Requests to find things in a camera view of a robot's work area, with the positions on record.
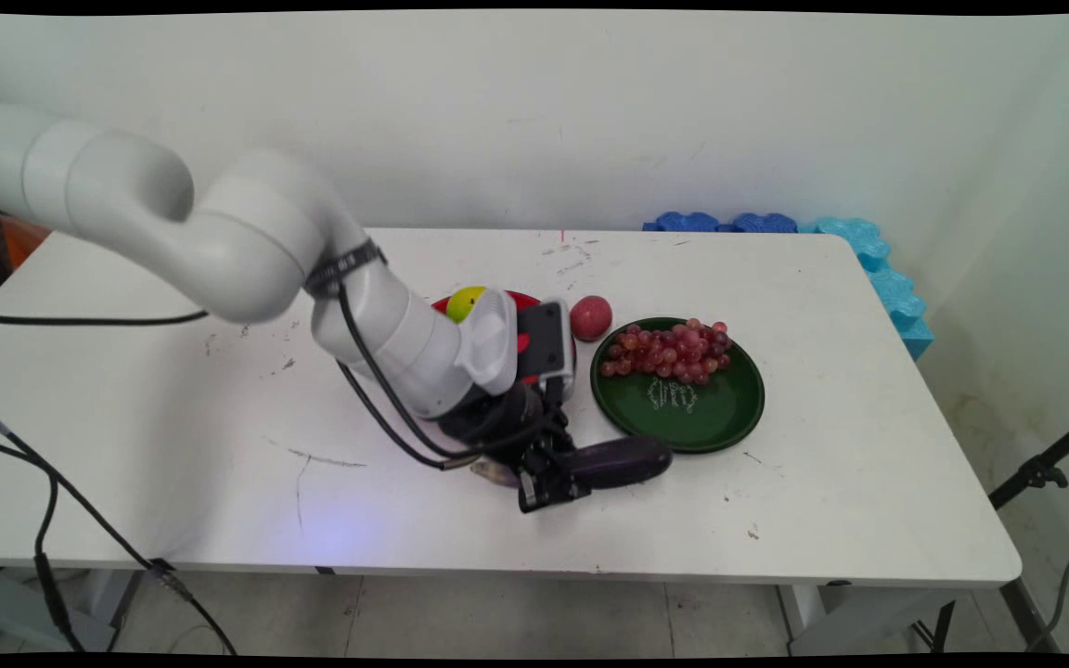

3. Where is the black cable with grey connector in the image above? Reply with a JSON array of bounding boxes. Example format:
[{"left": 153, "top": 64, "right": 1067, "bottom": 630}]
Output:
[{"left": 0, "top": 396, "right": 239, "bottom": 656}]

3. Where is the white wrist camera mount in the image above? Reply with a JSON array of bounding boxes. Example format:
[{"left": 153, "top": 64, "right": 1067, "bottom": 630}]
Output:
[{"left": 457, "top": 289, "right": 578, "bottom": 403}]

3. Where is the dark green round plate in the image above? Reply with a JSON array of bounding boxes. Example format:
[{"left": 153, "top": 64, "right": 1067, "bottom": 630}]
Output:
[{"left": 589, "top": 316, "right": 766, "bottom": 456}]

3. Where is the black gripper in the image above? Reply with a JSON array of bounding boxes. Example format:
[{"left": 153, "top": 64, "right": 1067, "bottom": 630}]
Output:
[{"left": 438, "top": 380, "right": 592, "bottom": 515}]

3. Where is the purple eggplant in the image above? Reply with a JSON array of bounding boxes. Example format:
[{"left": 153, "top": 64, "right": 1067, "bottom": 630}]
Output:
[{"left": 470, "top": 436, "right": 674, "bottom": 491}]

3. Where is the small red round fruit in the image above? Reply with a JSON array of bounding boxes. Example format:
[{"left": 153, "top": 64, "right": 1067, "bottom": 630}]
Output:
[{"left": 570, "top": 295, "right": 614, "bottom": 343}]

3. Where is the black cable with braided end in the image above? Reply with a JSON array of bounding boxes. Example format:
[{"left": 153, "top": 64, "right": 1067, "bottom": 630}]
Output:
[{"left": 335, "top": 357, "right": 485, "bottom": 472}]

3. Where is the black velcro strap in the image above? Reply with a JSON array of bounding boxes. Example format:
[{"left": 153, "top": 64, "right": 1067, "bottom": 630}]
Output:
[{"left": 303, "top": 238, "right": 389, "bottom": 301}]

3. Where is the light blue foam mat stack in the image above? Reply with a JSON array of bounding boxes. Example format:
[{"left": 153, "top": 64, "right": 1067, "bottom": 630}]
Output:
[{"left": 799, "top": 216, "right": 935, "bottom": 362}]

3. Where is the red round plate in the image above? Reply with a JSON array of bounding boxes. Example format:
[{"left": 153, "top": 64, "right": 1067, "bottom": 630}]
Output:
[{"left": 430, "top": 289, "right": 579, "bottom": 400}]

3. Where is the red grape bunch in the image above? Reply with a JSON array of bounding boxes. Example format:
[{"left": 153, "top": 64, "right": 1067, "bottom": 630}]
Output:
[{"left": 599, "top": 317, "right": 734, "bottom": 387}]

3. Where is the grey table leg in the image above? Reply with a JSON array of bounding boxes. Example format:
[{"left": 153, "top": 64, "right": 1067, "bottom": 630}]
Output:
[
  {"left": 0, "top": 566, "right": 142, "bottom": 653},
  {"left": 776, "top": 582, "right": 955, "bottom": 656}
]

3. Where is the dark blue foam mat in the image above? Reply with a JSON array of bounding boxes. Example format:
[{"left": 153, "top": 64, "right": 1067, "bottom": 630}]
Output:
[
  {"left": 729, "top": 212, "right": 799, "bottom": 234},
  {"left": 643, "top": 211, "right": 721, "bottom": 233}
]

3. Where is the black tripod stand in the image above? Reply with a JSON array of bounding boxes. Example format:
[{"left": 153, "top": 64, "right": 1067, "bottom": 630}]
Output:
[{"left": 910, "top": 408, "right": 1069, "bottom": 654}]

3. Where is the black camera cable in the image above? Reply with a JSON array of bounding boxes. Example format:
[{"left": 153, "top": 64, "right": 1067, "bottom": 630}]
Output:
[{"left": 0, "top": 282, "right": 565, "bottom": 461}]

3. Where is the orange object behind table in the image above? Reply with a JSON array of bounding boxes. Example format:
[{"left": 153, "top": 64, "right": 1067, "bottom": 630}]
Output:
[{"left": 2, "top": 215, "right": 51, "bottom": 270}]

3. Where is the green yellow round fruit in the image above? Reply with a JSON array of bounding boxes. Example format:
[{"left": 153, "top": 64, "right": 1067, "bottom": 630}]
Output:
[{"left": 445, "top": 286, "right": 488, "bottom": 325}]

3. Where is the black looping floor cable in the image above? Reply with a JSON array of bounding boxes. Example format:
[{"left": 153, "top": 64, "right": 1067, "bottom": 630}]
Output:
[{"left": 0, "top": 434, "right": 86, "bottom": 654}]

